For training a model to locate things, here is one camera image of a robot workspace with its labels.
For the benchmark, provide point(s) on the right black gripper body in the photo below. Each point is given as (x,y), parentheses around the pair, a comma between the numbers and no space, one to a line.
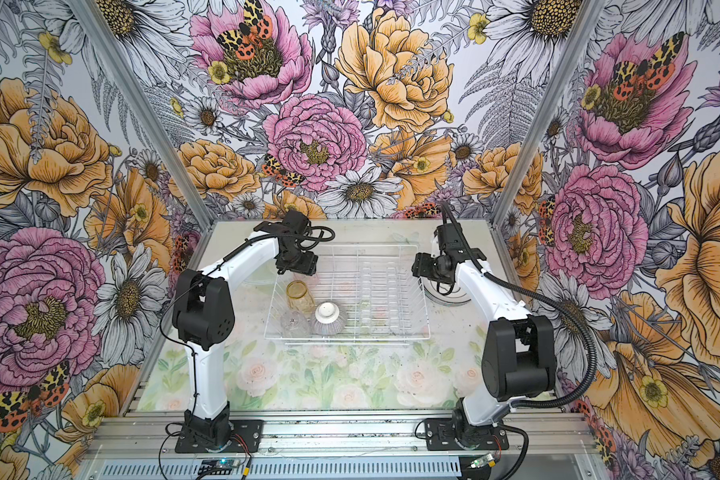
(431,268)

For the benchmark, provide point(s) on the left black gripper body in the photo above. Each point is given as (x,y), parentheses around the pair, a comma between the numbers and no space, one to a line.
(296,261)

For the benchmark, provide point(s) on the plate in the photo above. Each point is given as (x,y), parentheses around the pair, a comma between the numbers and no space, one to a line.
(443,294)

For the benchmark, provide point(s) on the amber glass cup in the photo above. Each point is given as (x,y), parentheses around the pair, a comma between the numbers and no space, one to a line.
(299,297)

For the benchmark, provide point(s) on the clear glass cup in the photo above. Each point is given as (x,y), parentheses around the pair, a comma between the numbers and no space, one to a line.
(294,325)

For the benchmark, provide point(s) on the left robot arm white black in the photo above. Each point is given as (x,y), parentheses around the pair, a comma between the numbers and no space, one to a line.
(203,316)

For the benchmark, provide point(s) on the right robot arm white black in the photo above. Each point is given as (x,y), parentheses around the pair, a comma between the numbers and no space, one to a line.
(518,360)

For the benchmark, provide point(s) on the ribbed white bowl upside down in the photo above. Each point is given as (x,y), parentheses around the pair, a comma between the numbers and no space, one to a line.
(328,319)

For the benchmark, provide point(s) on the green circuit board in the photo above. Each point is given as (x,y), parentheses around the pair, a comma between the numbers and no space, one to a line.
(221,467)

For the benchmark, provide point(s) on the white wire dish rack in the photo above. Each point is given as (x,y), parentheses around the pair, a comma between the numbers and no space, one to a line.
(359,294)

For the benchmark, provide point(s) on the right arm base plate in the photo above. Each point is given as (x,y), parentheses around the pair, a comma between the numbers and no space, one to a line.
(442,434)

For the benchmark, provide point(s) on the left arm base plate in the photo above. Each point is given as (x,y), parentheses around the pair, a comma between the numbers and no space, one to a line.
(236,436)

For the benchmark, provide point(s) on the aluminium front rail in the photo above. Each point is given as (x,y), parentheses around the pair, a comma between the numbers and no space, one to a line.
(337,433)

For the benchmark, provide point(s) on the white vented cable duct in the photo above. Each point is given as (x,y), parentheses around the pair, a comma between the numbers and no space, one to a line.
(290,468)

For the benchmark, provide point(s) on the right aluminium frame post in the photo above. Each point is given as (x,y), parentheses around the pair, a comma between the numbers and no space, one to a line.
(575,48)

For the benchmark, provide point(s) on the aluminium frame post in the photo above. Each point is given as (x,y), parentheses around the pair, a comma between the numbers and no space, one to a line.
(575,48)
(110,54)

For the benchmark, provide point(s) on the left aluminium frame post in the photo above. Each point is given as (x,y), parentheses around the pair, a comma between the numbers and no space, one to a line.
(110,54)

